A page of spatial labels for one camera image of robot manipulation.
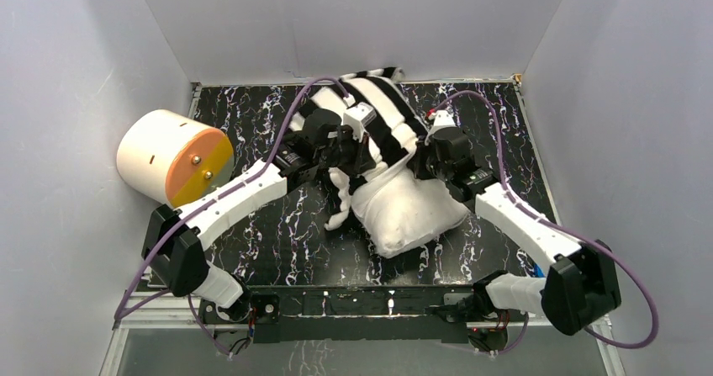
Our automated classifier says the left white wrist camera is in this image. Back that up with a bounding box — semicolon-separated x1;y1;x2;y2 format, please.
342;103;377;141

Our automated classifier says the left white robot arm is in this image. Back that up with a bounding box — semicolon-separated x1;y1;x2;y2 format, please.
143;103;375;322

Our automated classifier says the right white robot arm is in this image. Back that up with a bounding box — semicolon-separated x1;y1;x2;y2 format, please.
408;126;621;336

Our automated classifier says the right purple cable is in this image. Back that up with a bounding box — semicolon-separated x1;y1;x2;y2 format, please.
429;90;661;350

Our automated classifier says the white pillow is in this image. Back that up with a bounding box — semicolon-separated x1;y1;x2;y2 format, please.
351;160;470;259

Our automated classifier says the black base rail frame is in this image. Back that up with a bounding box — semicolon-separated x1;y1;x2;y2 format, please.
198;285;524;350

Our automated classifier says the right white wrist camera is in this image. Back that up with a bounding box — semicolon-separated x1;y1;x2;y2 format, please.
427;109;457;133

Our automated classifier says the white orange cylinder roll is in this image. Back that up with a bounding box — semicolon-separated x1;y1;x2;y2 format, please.
116;109;235;208

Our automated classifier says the black white striped pillowcase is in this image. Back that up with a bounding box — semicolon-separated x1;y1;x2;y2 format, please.
288;66;428;230

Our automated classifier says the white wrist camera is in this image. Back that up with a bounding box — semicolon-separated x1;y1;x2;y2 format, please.
427;109;457;133
342;103;377;141

